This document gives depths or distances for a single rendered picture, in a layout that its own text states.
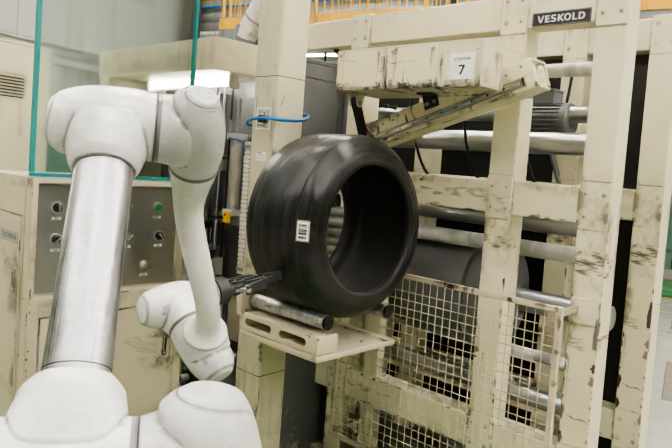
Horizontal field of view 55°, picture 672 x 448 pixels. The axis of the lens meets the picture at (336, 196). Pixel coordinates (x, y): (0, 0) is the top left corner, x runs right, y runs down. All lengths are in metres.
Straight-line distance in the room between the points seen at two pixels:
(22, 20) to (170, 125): 11.07
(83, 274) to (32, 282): 1.07
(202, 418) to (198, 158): 0.53
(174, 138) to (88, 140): 0.15
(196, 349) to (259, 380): 0.80
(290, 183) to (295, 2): 0.71
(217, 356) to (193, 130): 0.58
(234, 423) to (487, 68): 1.40
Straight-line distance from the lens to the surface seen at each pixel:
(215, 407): 0.95
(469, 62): 2.03
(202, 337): 1.54
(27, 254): 2.13
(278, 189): 1.88
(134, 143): 1.20
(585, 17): 2.23
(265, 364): 2.32
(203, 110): 1.21
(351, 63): 2.33
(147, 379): 2.40
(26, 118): 5.12
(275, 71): 2.22
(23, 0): 12.31
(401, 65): 2.18
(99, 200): 1.13
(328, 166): 1.85
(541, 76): 2.13
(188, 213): 1.40
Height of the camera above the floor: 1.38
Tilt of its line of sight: 3 degrees down
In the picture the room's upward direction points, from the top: 4 degrees clockwise
